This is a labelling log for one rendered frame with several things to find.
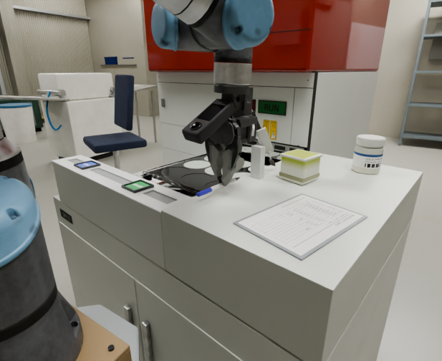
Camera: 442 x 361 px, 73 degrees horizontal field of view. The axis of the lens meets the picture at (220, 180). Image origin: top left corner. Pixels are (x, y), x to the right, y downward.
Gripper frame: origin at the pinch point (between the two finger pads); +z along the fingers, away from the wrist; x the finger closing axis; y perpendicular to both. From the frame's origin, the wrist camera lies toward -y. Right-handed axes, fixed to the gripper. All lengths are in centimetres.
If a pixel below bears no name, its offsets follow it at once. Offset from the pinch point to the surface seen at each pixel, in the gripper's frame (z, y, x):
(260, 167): -0.3, 13.4, -1.3
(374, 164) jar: -1.1, 36.4, -21.6
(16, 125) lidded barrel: 92, 106, 563
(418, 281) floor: 97, 149, -36
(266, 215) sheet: 2.3, -2.8, -14.1
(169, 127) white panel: 7, 48, 77
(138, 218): 8.8, -14.0, 11.5
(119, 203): 7.6, -14.1, 19.2
